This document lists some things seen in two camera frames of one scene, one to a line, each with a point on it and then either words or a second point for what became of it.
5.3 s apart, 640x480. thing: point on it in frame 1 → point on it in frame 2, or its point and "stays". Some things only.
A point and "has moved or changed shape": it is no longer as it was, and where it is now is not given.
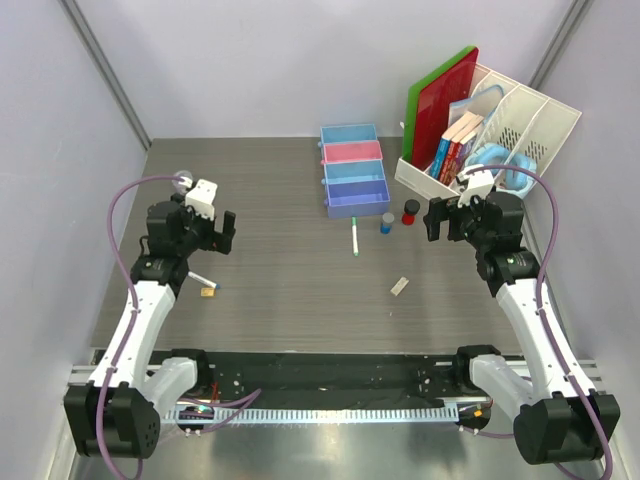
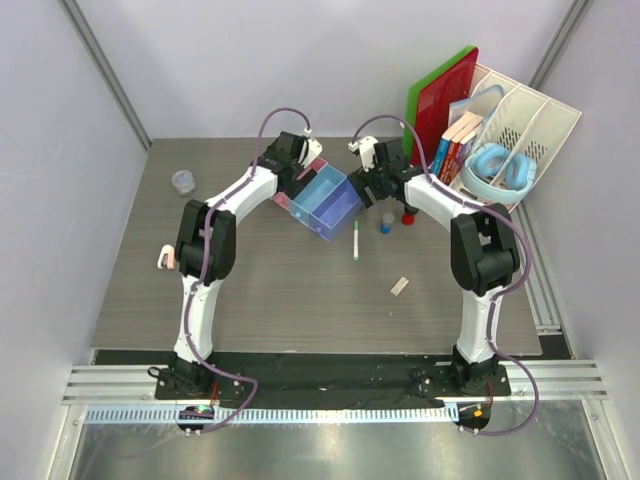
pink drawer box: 351,151 → 316,163
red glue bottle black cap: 411,209 stays
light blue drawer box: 347,133 → 322,183
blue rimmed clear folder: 483,103 stays
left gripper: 215,241 → 291,190
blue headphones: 493,154 stays
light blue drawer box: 353,172 has moved or changed shape
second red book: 454,148 stays
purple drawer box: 357,198 has moved or changed shape
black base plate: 239,379 stays
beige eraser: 399,286 stays
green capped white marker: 355,240 stays
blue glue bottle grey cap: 386,225 stays
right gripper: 448,209 → 360,180
